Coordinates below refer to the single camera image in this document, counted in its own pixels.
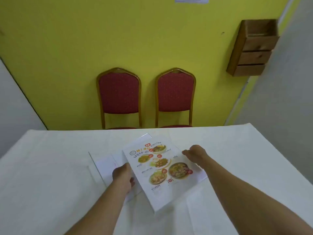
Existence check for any person's left hand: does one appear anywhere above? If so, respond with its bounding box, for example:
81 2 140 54
112 163 136 194

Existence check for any person's right hand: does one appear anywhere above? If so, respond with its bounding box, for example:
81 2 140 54
182 145 211 168

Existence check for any menu with red lanterns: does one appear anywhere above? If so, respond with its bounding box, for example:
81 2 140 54
88 133 153 203

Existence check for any menu with large food photos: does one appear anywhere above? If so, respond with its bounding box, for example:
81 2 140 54
122 137 208 213

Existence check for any person's left forearm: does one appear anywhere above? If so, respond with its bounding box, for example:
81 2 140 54
65 182 132 235

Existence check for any person's right forearm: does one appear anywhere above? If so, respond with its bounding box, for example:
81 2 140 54
203 156 313 235

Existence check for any red padded gold-framed chair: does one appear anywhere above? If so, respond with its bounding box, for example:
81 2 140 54
155 68 197 128
96 67 142 130

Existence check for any table with white tablecloth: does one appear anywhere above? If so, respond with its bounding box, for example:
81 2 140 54
0 123 313 235

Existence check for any wooden wall box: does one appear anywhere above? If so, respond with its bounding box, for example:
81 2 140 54
226 19 280 77

